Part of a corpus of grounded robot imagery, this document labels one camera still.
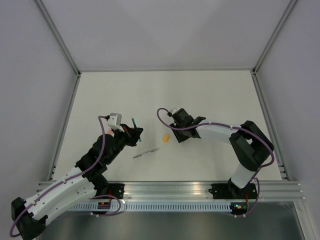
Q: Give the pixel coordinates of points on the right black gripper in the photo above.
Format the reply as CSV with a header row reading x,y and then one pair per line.
x,y
180,138

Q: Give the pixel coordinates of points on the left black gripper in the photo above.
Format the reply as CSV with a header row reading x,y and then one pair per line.
x,y
131,134

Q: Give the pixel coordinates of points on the green pen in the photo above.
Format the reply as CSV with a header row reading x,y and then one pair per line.
x,y
135,127

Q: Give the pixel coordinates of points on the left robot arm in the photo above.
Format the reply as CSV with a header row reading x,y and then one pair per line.
x,y
84,181

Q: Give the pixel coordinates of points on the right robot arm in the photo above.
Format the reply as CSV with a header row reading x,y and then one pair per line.
x,y
252,148

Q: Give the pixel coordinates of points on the grey purple pen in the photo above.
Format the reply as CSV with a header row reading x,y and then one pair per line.
x,y
145,153

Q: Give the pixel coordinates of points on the orange pen cap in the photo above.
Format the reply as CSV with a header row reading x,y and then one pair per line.
x,y
166,138

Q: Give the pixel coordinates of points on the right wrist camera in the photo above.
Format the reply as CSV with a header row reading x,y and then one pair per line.
x,y
173,111

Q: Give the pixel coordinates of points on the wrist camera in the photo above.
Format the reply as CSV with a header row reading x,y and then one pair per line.
x,y
113,120
173,111

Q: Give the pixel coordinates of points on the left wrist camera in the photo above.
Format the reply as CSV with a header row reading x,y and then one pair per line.
x,y
113,120

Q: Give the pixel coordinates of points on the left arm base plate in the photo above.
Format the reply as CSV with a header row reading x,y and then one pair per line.
x,y
116,189

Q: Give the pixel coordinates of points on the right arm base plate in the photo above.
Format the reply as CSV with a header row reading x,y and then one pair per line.
x,y
226,191

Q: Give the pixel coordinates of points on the left aluminium frame post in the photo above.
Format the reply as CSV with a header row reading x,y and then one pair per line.
x,y
44,12

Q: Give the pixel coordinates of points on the aluminium frame post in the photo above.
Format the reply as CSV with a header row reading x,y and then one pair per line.
x,y
254,72
44,12

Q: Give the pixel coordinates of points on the white slotted cable duct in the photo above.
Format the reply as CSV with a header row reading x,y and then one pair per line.
x,y
152,206

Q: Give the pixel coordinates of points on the aluminium mounting rail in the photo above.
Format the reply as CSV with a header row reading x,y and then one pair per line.
x,y
198,191

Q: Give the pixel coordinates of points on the right aluminium frame post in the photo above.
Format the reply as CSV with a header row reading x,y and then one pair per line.
x,y
254,72

